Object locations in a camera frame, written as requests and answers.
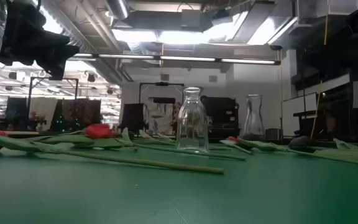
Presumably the grey ceiling ventilation unit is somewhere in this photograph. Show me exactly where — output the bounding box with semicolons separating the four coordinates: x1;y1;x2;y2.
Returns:
181;9;203;29

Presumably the white board panel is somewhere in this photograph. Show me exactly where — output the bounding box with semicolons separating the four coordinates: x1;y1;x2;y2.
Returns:
280;92;319;137

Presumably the black desk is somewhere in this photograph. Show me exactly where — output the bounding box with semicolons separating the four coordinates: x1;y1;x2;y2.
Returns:
292;110;320;139

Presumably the black gantry frame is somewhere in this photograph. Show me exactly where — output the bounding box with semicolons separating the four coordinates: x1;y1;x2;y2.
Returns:
138;82;185;105
26;77;80;131

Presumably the white hanging sheet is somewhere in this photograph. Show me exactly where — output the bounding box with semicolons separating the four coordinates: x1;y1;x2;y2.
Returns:
29;97;58;131

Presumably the silver round air duct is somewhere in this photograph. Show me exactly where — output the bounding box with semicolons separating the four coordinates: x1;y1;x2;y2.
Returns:
106;0;130;20

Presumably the black monitor screen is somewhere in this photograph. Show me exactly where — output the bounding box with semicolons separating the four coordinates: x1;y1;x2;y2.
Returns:
5;96;29;131

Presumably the black equipment cabinet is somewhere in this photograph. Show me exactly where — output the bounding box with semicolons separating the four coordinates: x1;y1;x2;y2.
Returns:
201;95;241;140

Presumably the slim clear glass vase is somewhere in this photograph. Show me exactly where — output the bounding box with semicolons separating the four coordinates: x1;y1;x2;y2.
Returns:
243;94;265;141

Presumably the green table mat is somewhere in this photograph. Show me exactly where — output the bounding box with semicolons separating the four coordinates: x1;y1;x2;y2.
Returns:
0;141;358;224

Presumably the ribbed clear glass vase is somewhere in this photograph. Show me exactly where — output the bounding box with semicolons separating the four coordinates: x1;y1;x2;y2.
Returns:
175;86;210;153

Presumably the black upright panel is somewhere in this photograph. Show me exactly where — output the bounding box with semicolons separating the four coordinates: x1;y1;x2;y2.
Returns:
119;103;148;134

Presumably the background flower bouquet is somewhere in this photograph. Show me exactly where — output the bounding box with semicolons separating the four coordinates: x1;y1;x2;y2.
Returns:
29;111;48;131

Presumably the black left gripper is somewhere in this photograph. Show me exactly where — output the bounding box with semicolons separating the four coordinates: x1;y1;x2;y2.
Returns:
0;0;80;81

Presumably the red artificial tulip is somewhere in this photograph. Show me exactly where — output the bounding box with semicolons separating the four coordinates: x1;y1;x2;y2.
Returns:
219;136;254;156

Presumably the patterned fabric hanging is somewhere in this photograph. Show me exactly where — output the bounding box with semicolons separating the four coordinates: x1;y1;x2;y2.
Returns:
61;98;102;133

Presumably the white ceiling air unit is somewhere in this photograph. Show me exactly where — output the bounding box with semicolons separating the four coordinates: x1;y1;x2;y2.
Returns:
289;0;358;35

